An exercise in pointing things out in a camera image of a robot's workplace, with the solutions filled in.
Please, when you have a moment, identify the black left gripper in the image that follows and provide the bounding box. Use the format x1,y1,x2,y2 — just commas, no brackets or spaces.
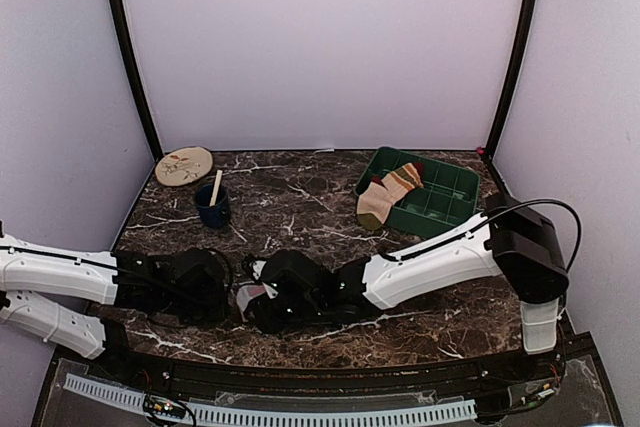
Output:
160,283,231,326

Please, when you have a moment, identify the pink patterned sock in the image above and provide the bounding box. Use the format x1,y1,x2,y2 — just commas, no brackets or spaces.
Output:
236,284,266,323

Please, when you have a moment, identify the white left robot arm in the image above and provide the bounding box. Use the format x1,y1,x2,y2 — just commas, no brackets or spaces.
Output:
1,234,232,383

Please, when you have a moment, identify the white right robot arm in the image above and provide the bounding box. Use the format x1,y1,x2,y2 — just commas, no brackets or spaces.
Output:
236,193,579,381

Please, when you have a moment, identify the dark blue mug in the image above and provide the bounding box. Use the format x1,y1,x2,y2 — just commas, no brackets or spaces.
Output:
194,184,231,229

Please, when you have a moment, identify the wooden stick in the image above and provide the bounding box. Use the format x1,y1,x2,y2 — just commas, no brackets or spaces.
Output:
209,169,223,207

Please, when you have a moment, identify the beige embroidered round coaster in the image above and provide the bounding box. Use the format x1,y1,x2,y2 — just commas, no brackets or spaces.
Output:
154,147,213,187

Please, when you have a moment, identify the beige striped sock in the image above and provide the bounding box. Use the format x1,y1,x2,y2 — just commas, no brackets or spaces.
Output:
356,162,424,231

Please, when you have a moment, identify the green compartment tray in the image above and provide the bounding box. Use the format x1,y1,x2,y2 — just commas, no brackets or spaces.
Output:
355,147,480,238

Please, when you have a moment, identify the white slotted cable duct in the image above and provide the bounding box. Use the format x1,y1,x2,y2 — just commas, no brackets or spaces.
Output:
63,374,477,427

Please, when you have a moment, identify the black front rail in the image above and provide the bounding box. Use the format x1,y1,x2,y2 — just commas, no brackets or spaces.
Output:
113,353,525,397

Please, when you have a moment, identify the right black frame post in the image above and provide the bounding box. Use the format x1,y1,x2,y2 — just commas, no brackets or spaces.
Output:
484,0,536,162

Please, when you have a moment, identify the black frame post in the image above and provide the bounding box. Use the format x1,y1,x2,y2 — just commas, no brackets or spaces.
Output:
108,0,163,161
484,0,536,162

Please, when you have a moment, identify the left black frame post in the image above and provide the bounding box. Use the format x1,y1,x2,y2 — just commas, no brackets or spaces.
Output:
108,0,163,161

